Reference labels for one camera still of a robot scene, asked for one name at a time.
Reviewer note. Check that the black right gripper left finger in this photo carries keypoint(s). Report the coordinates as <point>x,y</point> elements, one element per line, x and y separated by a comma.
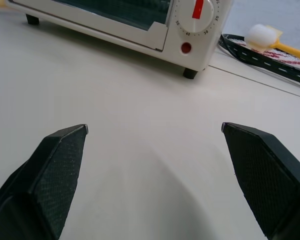
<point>52,180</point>

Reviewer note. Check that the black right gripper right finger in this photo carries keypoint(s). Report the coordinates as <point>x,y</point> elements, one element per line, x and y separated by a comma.
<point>267,180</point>

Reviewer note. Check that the white toaster oven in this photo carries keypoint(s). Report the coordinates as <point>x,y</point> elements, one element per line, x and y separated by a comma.
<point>130,27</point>

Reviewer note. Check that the white timer dial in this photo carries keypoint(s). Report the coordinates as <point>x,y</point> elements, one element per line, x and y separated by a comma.
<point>195,15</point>

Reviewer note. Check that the black road print mat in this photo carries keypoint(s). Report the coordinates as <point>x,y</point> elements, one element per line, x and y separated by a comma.
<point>277,58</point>

